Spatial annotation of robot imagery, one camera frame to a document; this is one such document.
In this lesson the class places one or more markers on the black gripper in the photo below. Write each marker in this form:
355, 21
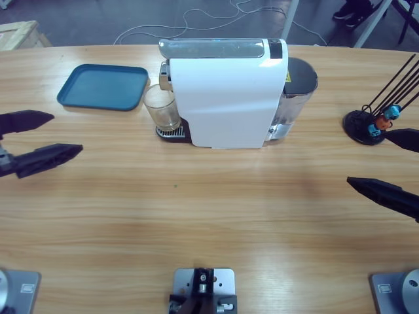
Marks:
6, 167

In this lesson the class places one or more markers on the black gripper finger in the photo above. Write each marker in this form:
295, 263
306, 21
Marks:
406, 139
389, 196

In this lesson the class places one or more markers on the clear drinking glass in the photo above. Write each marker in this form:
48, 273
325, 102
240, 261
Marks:
163, 116

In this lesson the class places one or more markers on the silver coffee machine lever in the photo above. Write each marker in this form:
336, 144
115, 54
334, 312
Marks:
209, 49

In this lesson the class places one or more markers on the orange coffee capsule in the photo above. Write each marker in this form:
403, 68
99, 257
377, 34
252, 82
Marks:
382, 122

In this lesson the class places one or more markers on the blue coffee capsule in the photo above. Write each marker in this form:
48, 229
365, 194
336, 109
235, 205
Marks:
372, 129
393, 111

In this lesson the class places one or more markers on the white capsule coffee machine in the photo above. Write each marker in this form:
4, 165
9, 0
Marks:
226, 98

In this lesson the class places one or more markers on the black capsule holder with rods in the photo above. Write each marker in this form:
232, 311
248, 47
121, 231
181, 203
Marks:
353, 122

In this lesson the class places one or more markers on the blue plastic tray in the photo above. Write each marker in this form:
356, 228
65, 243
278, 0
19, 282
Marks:
108, 85

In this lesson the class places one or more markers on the wooden crate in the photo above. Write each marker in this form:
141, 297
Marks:
19, 36

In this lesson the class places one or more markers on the clear water tank black lid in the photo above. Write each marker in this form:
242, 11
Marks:
299, 78

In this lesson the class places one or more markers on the black sneaker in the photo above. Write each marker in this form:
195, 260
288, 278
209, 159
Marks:
342, 11
358, 19

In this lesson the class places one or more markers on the silver drip tray grate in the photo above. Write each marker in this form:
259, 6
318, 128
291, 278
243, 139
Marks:
170, 132

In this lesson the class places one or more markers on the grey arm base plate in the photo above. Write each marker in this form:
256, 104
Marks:
23, 291
393, 291

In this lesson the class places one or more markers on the black metal chair frame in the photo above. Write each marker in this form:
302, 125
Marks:
406, 26

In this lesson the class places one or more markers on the white metal post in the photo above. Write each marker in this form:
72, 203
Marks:
371, 29
289, 19

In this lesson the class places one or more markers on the centre metal mount bracket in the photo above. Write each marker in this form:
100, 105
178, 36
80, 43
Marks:
203, 284

